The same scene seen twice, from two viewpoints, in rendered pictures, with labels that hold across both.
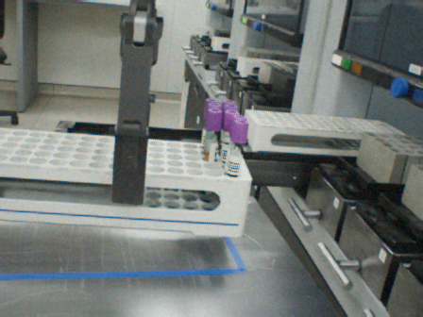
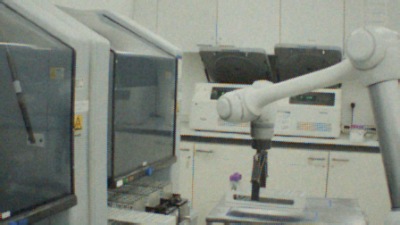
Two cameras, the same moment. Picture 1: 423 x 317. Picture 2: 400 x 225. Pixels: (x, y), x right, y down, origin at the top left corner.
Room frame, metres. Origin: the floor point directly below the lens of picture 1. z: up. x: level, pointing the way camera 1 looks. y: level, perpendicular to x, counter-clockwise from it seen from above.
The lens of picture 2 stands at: (2.34, 0.82, 1.35)
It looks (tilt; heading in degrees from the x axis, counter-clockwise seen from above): 4 degrees down; 208
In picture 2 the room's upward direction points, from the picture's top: 2 degrees clockwise
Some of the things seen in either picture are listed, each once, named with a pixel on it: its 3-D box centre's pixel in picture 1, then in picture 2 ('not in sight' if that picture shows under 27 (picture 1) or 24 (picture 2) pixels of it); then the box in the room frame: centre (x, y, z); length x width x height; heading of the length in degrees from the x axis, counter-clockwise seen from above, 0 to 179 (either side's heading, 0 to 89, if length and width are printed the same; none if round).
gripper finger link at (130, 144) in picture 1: (130, 147); not in sight; (0.39, 0.07, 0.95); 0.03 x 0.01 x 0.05; 8
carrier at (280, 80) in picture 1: (282, 85); not in sight; (1.29, -0.17, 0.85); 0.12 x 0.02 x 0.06; 12
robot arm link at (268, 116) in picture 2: not in sight; (261, 102); (0.48, 0.08, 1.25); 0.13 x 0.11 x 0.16; 167
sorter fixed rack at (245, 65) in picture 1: (282, 73); not in sight; (1.61, -0.20, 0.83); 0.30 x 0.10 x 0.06; 101
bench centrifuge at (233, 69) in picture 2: not in sight; (235, 88); (-1.61, -0.98, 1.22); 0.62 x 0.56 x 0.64; 10
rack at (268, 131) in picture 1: (322, 138); (129, 222); (0.89, -0.21, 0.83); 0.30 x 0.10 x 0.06; 101
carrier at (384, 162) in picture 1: (380, 159); (137, 207); (0.75, -0.28, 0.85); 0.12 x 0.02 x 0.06; 12
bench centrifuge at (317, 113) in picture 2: not in sight; (308, 89); (-1.73, -0.41, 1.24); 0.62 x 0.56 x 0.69; 12
